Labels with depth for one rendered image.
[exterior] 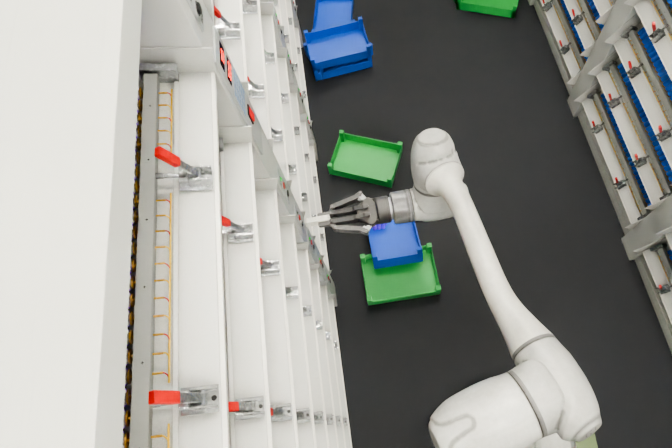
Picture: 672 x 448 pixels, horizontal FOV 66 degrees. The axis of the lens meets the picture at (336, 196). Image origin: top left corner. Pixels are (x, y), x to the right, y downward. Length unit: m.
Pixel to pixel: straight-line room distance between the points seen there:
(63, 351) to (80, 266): 0.06
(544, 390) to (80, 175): 0.91
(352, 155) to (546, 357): 1.55
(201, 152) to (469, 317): 1.65
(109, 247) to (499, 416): 0.84
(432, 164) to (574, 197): 1.29
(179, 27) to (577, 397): 0.92
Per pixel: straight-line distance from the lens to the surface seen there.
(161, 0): 0.70
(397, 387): 2.14
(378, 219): 1.40
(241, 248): 0.86
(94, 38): 0.51
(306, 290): 1.44
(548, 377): 1.12
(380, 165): 2.41
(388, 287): 2.20
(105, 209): 0.41
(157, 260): 0.65
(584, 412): 1.12
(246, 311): 0.83
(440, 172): 1.25
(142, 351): 0.60
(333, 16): 2.98
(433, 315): 2.18
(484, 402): 1.09
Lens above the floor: 2.14
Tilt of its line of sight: 65 degrees down
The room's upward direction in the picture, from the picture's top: 16 degrees counter-clockwise
